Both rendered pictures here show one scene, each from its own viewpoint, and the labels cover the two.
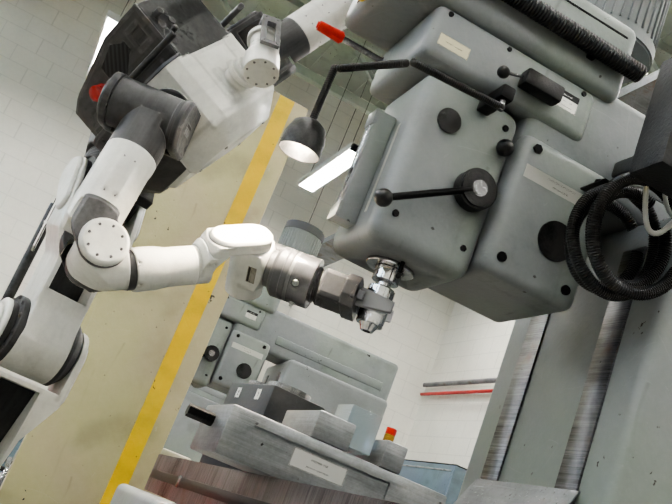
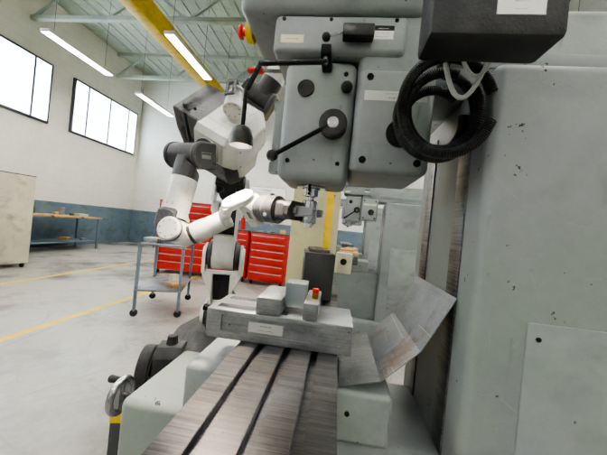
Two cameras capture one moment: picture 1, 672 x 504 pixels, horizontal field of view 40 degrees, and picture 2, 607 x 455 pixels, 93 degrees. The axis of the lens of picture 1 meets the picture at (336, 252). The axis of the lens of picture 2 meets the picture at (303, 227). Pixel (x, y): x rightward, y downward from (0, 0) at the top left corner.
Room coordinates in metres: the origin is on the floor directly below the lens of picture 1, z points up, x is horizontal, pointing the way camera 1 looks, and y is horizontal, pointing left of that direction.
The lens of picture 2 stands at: (0.70, -0.41, 1.19)
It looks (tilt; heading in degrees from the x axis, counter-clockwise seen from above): 0 degrees down; 23
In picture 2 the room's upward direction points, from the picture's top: 6 degrees clockwise
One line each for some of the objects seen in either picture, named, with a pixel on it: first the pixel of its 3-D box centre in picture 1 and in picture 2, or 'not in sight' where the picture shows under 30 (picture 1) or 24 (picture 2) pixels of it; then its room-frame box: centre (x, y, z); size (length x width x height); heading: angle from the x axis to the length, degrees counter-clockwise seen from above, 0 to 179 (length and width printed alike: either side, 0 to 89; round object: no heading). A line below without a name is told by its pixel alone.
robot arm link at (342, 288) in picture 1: (324, 289); (284, 210); (1.50, -0.01, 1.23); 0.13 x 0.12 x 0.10; 171
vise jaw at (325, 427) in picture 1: (315, 430); (275, 299); (1.37, -0.07, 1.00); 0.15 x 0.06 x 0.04; 16
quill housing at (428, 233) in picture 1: (423, 185); (318, 132); (1.49, -0.10, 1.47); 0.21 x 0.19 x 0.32; 16
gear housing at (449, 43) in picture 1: (478, 95); (339, 61); (1.50, -0.14, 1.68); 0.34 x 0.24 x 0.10; 106
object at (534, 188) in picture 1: (512, 233); (385, 136); (1.54, -0.28, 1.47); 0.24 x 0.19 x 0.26; 16
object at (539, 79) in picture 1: (527, 83); (348, 35); (1.38, -0.20, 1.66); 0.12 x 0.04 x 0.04; 106
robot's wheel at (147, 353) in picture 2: not in sight; (147, 367); (1.64, 0.66, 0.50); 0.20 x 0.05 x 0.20; 32
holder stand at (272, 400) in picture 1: (260, 435); (316, 271); (1.89, 0.00, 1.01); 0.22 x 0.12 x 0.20; 24
